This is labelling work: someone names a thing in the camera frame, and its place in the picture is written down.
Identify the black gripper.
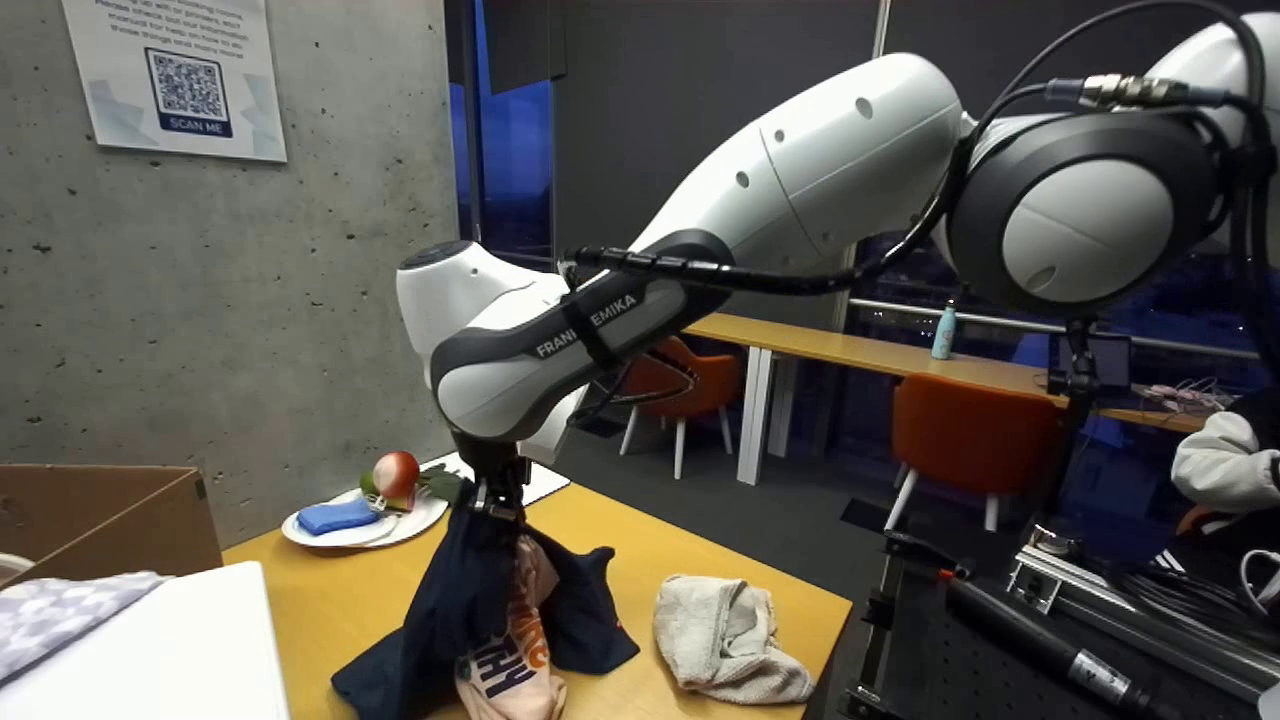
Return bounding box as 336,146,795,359
456,430,530,518

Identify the navy blue cloth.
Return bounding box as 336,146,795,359
330,506,638,720

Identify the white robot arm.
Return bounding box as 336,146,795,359
394,0,1280,518

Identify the green leaf toy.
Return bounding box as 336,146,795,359
420,462,464,503

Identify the red apple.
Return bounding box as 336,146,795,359
369,448,420,510

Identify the white plate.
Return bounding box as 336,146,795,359
278,491,446,550

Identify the blue sponge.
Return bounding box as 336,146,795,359
295,499,383,535

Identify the orange chair middle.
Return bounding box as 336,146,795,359
614,335,739,474

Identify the orange chair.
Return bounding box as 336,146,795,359
614,335,739,474
885,376,1063,530

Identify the orange printed white cloth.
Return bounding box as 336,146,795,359
456,535,568,720

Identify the white crumpled cloth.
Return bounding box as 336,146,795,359
652,575,816,709

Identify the brown cardboard box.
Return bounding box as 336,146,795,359
0,462,218,575

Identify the blue bottle on desk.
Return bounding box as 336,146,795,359
928,299,958,359

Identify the orange chair far left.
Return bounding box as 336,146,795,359
885,376,1063,530

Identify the black tripod in foreground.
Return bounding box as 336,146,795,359
849,530,1280,720

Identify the person in white hoodie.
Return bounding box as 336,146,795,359
1169,388,1280,535

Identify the long wooden wall desk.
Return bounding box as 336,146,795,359
679,306,1211,486

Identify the wall poster with QR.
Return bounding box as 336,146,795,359
58,0,289,164

